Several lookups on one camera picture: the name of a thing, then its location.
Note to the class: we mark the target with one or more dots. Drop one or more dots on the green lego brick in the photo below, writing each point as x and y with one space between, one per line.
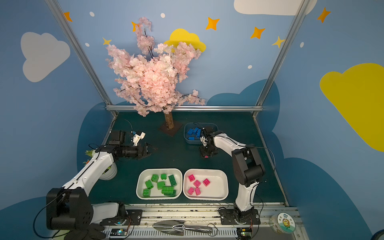
160 185
149 184
155 178
146 193

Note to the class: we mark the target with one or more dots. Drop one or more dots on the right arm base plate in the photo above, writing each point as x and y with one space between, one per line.
236 217

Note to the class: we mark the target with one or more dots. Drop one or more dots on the left white tray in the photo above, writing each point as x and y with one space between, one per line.
155 193

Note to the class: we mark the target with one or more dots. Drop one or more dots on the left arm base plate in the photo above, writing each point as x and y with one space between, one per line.
129 217

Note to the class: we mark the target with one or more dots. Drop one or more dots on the round sticker tape roll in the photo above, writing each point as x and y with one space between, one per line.
282 223

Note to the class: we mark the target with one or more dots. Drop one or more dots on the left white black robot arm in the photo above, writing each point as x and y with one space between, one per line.
69 207

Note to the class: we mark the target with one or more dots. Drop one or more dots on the potted green plant white pot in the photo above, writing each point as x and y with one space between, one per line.
102 164

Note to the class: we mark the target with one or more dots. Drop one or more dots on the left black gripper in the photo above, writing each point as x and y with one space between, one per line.
142 150

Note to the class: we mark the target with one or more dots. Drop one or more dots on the long dark green lego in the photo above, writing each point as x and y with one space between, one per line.
172 180

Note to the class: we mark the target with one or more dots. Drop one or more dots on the dark green lego plate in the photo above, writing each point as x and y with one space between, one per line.
169 194

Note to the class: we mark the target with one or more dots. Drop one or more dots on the white tray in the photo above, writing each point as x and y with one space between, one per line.
217 190
155 193

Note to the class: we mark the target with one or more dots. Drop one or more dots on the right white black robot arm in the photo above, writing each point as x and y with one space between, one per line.
247 165

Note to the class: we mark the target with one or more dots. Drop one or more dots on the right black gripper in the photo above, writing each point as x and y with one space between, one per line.
207 150

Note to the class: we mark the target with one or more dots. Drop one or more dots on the silver metal trowel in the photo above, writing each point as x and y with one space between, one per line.
178 228

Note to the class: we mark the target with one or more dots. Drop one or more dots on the right white tray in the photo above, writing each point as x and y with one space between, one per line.
217 190

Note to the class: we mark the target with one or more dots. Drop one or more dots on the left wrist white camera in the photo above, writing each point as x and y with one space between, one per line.
137 136

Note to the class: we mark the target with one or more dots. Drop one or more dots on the long light green lego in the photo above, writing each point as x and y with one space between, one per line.
167 189

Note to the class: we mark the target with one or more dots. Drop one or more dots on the pink blossom artificial tree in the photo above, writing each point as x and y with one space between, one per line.
149 80

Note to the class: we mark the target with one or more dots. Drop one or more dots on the black work glove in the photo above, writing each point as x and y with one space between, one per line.
93 232

